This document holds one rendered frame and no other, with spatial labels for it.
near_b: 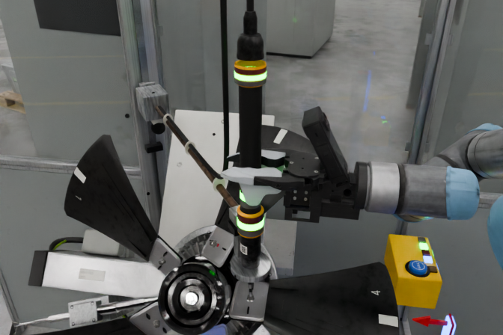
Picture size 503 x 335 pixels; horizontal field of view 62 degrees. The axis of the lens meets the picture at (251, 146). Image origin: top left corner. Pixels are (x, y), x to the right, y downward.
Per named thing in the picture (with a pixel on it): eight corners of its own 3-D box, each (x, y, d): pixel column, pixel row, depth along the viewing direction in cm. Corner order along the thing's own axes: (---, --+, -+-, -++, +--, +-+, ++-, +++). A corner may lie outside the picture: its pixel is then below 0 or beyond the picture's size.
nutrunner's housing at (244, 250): (236, 274, 75) (230, 10, 54) (255, 268, 77) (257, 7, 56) (245, 289, 72) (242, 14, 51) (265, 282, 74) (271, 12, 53)
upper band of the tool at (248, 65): (230, 81, 59) (229, 60, 57) (257, 77, 61) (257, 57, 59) (242, 90, 55) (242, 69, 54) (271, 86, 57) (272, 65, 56)
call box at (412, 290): (382, 262, 116) (388, 232, 111) (421, 267, 114) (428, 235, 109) (391, 309, 102) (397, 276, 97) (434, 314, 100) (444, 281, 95)
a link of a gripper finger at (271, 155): (227, 184, 69) (281, 194, 66) (226, 152, 66) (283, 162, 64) (233, 174, 72) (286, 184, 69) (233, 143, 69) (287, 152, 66)
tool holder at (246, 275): (219, 254, 76) (217, 210, 72) (254, 243, 79) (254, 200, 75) (240, 288, 69) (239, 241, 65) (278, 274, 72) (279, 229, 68)
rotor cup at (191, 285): (167, 324, 84) (143, 339, 71) (177, 250, 87) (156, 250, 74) (239, 333, 82) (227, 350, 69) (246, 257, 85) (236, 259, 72)
